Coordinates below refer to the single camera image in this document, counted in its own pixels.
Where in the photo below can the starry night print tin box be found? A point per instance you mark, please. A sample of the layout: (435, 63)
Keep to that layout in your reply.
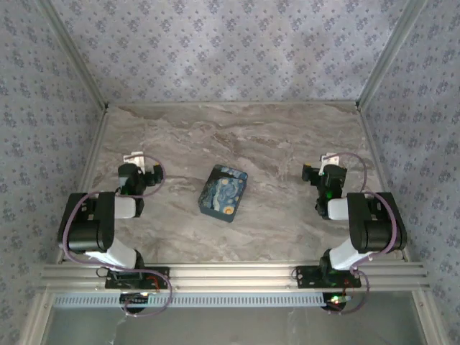
(223, 190)

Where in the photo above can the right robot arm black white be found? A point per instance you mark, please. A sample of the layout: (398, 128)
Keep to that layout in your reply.
(373, 230)

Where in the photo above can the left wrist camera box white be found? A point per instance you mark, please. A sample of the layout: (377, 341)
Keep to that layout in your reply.
(133, 158)

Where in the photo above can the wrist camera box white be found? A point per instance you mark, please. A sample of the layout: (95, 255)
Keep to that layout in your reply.
(133, 158)
(330, 159)

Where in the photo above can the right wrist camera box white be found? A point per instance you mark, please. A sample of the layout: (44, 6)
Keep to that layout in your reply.
(330, 159)

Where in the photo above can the aluminium table edge rail long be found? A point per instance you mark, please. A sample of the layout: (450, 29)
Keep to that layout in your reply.
(377, 161)
(88, 172)

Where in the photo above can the aluminium table edge rail short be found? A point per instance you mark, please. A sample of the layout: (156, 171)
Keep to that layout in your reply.
(233, 103)

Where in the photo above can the long aluminium base rail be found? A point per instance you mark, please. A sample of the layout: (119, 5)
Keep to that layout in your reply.
(230, 276)

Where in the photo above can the aluminium frame post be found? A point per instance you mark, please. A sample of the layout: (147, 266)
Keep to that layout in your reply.
(388, 54)
(76, 54)

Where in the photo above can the aluminium frame leg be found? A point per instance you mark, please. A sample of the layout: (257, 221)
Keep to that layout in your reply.
(37, 316)
(427, 316)

